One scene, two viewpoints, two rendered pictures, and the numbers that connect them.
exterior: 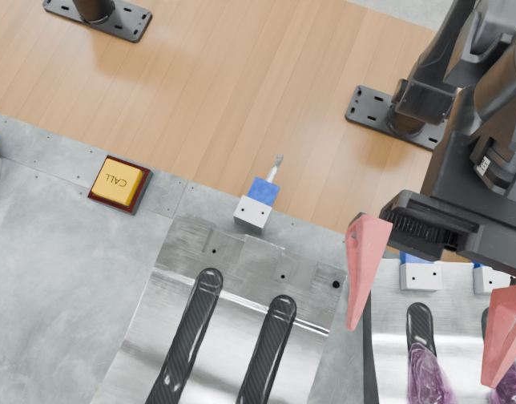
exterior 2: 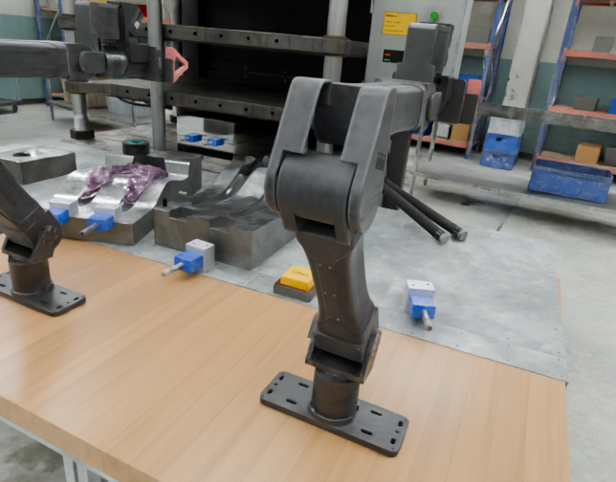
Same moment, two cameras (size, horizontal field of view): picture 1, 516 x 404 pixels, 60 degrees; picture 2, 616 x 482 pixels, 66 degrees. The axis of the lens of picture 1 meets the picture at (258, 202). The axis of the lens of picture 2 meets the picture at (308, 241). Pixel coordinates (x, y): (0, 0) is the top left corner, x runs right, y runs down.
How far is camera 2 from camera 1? 1.15 m
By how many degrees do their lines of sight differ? 83
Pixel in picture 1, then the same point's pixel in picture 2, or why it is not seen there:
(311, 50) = (77, 348)
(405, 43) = not seen: outside the picture
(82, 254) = not seen: hidden behind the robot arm
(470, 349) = (100, 199)
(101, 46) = not seen: hidden behind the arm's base
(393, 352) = (144, 202)
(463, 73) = (100, 60)
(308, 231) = (162, 258)
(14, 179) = (388, 301)
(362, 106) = (64, 299)
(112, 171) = (303, 276)
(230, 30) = (163, 376)
